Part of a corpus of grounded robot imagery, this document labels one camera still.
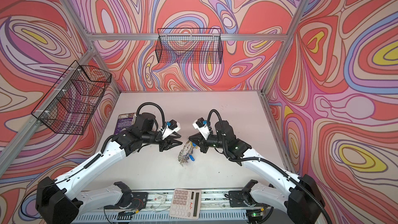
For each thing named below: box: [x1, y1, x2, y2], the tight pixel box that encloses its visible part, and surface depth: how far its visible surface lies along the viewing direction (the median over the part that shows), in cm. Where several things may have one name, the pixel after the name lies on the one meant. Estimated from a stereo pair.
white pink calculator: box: [168, 187, 202, 220], surface depth 72 cm
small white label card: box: [153, 193, 167, 204], surface depth 75 cm
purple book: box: [114, 112, 137, 135], surface depth 101 cm
